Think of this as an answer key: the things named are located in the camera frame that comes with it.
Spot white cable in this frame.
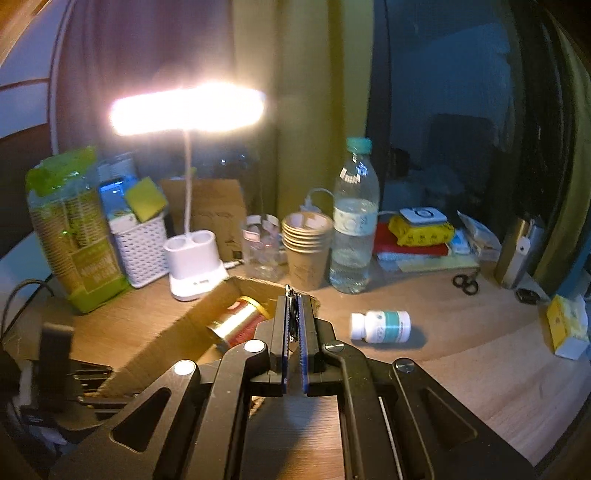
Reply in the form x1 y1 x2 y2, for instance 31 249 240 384
302 188 402 219

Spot black cable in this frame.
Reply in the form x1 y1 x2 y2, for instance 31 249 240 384
0 277 54 343

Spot green paper cup package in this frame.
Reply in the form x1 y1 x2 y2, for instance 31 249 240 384
25 147 131 315

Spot olive green cloth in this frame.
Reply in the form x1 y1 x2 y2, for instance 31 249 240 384
549 28 591 296

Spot yellow lid jar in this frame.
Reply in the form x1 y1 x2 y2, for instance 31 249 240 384
206 296 271 350

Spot clear water bottle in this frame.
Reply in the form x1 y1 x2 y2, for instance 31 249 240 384
329 137 380 294

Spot steel thermos flask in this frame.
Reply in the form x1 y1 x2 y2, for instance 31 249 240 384
494 217 546 291

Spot black scissors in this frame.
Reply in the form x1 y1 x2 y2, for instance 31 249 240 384
452 273 480 295

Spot blue glossy packet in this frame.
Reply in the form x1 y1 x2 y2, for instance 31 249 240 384
99 178 139 219

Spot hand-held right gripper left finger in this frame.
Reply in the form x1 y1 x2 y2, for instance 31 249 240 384
62 295 291 480

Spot yellow wipes packet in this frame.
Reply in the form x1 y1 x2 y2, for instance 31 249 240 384
389 216 455 247

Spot white round charger pad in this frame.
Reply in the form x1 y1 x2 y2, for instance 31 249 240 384
399 208 448 228

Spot brown printed carton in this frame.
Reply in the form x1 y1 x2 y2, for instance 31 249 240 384
159 179 247 265

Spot brown cardboard box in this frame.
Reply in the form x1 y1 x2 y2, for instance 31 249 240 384
95 275 324 416

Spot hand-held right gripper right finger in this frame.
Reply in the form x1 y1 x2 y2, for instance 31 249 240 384
299 295 536 480

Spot yellow tissue box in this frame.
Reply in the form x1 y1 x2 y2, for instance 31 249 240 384
545 295 591 361

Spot pale yellow envelope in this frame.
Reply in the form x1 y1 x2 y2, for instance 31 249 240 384
379 254 480 274

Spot bunch of keys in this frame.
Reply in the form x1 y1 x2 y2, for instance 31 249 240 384
284 285 302 344

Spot stack of brown paper cups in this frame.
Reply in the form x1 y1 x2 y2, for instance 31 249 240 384
281 212 334 291

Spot white desk lamp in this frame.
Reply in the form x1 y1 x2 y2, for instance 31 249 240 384
109 83 267 304

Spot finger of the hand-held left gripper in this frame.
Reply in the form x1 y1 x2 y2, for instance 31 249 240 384
75 392 128 419
69 361 114 387

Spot white pill bottle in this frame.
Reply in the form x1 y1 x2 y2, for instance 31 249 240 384
350 310 411 343

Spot white woven plastic basket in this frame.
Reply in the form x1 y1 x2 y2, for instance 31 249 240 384
111 215 169 289

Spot clear glass cup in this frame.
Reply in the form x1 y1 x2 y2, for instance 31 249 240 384
241 215 283 280

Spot yellow green sponge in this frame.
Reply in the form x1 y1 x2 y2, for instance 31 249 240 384
126 176 168 222

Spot clear plastic cup stack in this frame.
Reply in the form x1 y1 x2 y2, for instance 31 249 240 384
99 154 137 182

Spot white plastic wrappers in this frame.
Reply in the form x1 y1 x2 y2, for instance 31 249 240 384
457 211 502 264

